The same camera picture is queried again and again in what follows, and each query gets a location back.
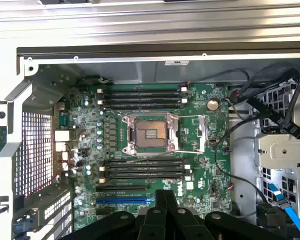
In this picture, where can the long black expansion slot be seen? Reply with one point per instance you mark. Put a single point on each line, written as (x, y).
(120, 188)

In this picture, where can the green motherboard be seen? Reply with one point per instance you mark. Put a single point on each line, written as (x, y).
(202, 140)

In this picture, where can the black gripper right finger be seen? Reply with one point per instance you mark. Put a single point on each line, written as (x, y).
(182, 222)

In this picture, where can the silver metal disk bay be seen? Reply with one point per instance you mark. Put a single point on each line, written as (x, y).
(285, 150)

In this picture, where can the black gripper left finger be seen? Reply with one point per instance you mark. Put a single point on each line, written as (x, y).
(152, 220)

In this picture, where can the black RAM slot white clips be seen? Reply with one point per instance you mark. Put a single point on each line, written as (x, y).
(140, 90)
(145, 178)
(140, 101)
(145, 166)

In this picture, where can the blue expansion slot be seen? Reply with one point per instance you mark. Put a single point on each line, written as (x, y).
(122, 200)

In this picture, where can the round coin battery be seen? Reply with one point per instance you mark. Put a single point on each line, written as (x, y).
(212, 104)

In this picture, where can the open PC case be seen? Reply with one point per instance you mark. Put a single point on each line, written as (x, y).
(140, 68)

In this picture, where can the short black expansion slot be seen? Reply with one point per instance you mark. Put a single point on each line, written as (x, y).
(102, 212)

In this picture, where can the CPU socket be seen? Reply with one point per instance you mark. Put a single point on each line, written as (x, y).
(150, 133)

